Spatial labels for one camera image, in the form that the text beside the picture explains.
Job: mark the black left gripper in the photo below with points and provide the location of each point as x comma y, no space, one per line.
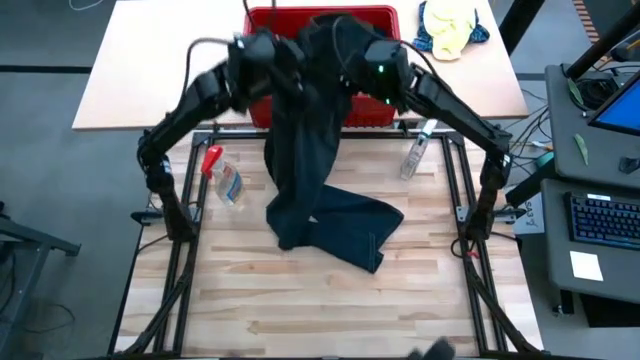
262,65

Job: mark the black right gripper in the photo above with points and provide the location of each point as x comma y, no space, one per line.
382,70

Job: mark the dark blue denim jeans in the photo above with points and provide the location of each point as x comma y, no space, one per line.
310,165

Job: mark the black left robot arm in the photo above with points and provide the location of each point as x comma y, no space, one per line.
170,120

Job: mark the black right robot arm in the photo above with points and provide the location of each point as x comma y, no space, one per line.
450,107

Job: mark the large red plastic laundry bin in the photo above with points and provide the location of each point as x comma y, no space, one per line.
370,112

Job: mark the yellow cloth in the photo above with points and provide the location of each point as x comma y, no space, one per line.
450,30

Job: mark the clear spray bottle green nozzle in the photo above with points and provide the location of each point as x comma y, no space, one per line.
414,157

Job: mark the beige side table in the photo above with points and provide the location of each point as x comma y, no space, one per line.
150,65

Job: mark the Windex spray bottle red trigger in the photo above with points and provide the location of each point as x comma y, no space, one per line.
227,182

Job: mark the black diagonal pole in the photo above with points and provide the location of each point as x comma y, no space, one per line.
520,25
600,45

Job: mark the green leaf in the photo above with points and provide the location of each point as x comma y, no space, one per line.
581,149
575,91

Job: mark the grey desk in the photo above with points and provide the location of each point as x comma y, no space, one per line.
565,145
555,250

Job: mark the white paper label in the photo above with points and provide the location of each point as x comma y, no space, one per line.
530,215

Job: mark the monitor with blue screen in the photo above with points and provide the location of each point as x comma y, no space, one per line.
622,110

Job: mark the black computer mouse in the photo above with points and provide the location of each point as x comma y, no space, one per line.
629,165

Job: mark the black keyboard blue backlight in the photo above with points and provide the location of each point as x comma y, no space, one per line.
605,220

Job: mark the white sticky note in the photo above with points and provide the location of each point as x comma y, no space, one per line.
586,266

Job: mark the black metal stand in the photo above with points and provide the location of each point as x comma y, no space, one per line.
30,240

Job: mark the black aluminium table frame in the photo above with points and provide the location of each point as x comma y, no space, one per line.
235,135

